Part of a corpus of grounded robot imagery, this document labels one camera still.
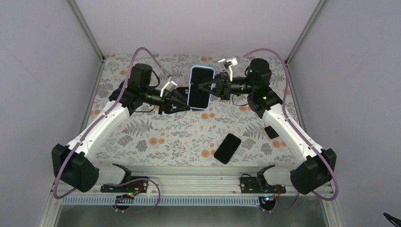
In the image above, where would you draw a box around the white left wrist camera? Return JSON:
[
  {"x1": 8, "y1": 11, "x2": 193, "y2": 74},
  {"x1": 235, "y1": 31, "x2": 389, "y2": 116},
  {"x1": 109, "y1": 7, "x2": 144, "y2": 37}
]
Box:
[{"x1": 160, "y1": 81, "x2": 177, "y2": 97}]

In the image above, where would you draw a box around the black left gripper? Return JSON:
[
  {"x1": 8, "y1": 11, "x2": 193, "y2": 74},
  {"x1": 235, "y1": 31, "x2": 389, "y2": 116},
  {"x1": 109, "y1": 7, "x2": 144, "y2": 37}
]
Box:
[{"x1": 141, "y1": 86, "x2": 190, "y2": 115}]

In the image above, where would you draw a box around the floral patterned table mat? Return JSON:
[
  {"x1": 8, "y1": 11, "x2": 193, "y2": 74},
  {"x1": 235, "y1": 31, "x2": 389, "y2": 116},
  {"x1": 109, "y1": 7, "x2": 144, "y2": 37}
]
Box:
[{"x1": 88, "y1": 52, "x2": 296, "y2": 167}]

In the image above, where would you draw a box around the black phone without case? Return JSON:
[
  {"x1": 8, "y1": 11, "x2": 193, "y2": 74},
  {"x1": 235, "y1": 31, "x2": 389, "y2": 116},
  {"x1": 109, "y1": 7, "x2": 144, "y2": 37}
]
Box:
[{"x1": 214, "y1": 133, "x2": 242, "y2": 165}]

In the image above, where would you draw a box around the aluminium left corner post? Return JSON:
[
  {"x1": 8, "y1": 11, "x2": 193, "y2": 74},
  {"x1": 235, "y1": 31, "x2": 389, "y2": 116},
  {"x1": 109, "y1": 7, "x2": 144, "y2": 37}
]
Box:
[{"x1": 67, "y1": 0, "x2": 105, "y2": 63}]

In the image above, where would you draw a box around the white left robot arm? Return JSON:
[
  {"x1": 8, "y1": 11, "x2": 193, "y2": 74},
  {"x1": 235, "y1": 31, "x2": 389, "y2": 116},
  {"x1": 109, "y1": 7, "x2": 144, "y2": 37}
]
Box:
[{"x1": 51, "y1": 63, "x2": 190, "y2": 192}]

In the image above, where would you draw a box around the aluminium right corner post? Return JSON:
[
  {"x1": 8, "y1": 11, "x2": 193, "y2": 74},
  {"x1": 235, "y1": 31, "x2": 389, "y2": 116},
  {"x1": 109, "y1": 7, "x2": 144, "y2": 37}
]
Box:
[{"x1": 286, "y1": 0, "x2": 326, "y2": 64}]

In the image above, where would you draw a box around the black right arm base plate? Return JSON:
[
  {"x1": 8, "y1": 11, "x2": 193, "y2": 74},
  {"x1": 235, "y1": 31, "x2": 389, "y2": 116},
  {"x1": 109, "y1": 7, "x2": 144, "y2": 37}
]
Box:
[{"x1": 239, "y1": 175, "x2": 287, "y2": 194}]

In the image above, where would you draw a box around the black phone case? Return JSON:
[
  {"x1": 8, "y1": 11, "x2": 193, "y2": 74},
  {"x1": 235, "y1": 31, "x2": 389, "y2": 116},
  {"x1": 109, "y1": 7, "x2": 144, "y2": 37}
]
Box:
[{"x1": 176, "y1": 87, "x2": 189, "y2": 102}]

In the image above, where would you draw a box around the phone in peach case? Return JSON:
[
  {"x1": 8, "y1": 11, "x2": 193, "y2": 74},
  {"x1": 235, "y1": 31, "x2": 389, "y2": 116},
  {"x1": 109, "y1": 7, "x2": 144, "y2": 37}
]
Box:
[{"x1": 264, "y1": 126, "x2": 279, "y2": 140}]

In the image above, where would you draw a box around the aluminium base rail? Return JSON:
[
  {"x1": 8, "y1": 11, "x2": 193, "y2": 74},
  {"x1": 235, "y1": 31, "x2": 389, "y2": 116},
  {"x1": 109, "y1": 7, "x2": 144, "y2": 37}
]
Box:
[{"x1": 50, "y1": 166, "x2": 334, "y2": 197}]

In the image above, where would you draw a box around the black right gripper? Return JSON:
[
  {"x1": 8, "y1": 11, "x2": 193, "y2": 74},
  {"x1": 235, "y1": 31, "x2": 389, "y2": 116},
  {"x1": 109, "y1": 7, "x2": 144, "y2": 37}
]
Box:
[{"x1": 198, "y1": 72, "x2": 255, "y2": 100}]

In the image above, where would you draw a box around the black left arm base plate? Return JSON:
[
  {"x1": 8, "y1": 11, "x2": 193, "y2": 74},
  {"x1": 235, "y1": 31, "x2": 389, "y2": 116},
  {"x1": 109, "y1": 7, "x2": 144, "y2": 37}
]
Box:
[{"x1": 100, "y1": 176, "x2": 148, "y2": 194}]

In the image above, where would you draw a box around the aluminium corner post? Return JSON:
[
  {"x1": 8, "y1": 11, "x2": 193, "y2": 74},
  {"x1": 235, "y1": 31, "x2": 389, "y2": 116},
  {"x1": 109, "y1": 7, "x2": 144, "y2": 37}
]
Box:
[
  {"x1": 67, "y1": 0, "x2": 105, "y2": 63},
  {"x1": 286, "y1": 0, "x2": 326, "y2": 64}
]

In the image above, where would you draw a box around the perforated cable tray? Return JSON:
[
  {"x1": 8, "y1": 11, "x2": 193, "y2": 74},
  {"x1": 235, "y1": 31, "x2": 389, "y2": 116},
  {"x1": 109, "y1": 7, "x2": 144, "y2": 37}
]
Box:
[{"x1": 61, "y1": 195, "x2": 262, "y2": 207}]

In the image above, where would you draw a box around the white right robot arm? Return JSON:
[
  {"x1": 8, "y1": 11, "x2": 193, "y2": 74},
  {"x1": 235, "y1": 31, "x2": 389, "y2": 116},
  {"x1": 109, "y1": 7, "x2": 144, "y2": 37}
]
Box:
[{"x1": 198, "y1": 58, "x2": 337, "y2": 195}]

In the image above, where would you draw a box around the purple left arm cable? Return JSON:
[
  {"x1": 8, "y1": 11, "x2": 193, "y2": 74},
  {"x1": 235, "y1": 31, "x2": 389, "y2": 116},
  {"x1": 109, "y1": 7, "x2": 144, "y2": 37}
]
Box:
[{"x1": 52, "y1": 47, "x2": 171, "y2": 214}]

